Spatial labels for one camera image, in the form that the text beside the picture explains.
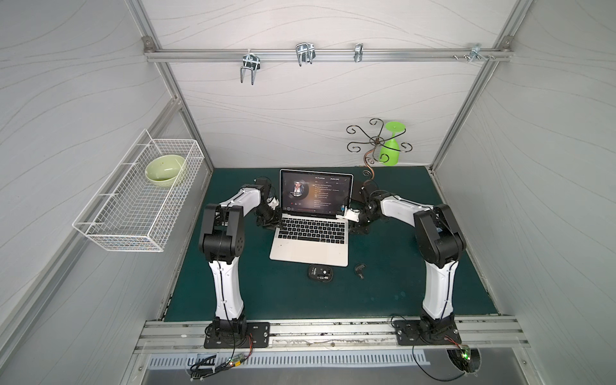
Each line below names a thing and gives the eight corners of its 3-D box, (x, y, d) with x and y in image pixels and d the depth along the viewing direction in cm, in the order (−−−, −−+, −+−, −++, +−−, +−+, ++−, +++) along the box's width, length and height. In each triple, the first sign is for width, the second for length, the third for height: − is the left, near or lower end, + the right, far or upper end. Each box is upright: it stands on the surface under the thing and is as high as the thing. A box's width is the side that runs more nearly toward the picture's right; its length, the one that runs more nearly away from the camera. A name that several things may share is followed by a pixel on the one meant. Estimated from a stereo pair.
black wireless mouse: (308, 281, 86) (308, 278, 84) (308, 268, 89) (308, 265, 87) (332, 281, 86) (332, 278, 84) (331, 268, 89) (332, 265, 87)
